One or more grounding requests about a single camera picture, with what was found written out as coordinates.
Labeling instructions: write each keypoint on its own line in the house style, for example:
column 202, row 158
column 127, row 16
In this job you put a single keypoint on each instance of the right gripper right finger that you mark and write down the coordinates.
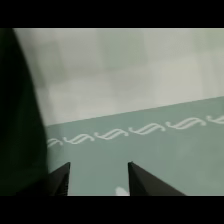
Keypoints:
column 145, row 183

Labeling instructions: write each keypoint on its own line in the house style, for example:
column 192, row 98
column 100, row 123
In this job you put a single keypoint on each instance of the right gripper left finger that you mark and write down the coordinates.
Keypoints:
column 62, row 181

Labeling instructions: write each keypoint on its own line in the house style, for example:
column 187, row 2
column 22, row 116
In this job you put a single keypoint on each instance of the dark green garment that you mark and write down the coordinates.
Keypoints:
column 18, row 116

